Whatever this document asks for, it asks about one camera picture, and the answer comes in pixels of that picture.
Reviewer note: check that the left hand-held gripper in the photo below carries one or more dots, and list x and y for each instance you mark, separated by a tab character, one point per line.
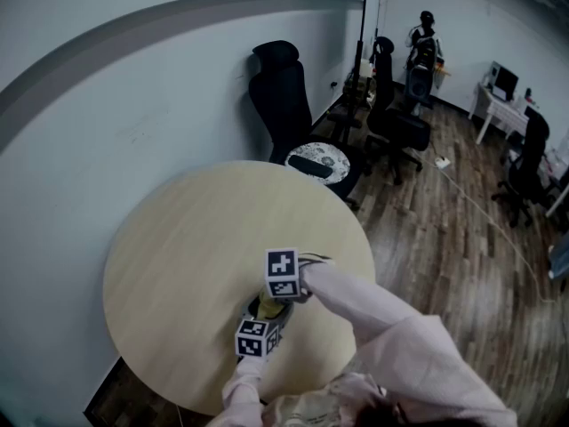
253	338

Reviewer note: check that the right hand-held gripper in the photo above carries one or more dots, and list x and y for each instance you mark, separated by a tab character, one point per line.
282	265

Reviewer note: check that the small pale yellow piece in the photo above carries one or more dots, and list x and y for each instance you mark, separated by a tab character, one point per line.
269	304

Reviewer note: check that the person's left forearm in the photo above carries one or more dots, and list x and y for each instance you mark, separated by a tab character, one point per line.
242	389

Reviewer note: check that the person's right forearm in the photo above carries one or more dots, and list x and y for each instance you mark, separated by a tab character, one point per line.
351	300

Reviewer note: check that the black chair armrest pad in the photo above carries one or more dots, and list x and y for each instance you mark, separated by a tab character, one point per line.
310	167

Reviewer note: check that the person's pink striped shirt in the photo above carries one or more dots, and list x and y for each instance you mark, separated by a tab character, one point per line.
311	409

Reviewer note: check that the floral round seat cushion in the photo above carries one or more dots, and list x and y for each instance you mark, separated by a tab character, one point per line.
338	160

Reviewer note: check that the black office chair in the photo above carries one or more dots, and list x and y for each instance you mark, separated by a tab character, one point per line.
395	123
280	100
531	167

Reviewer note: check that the white power strip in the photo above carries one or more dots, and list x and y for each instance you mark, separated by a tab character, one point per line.
442	163

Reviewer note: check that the yellowish storage box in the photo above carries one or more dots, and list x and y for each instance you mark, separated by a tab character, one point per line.
364	80

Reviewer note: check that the black framed board stand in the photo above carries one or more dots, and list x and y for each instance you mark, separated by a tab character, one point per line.
358	60

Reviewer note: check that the white desk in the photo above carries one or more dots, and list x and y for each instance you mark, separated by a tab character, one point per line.
502	111

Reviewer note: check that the bluish grey bundle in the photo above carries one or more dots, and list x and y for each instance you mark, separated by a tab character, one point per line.
561	260

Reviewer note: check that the computer monitor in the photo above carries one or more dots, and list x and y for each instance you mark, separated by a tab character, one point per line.
506	82

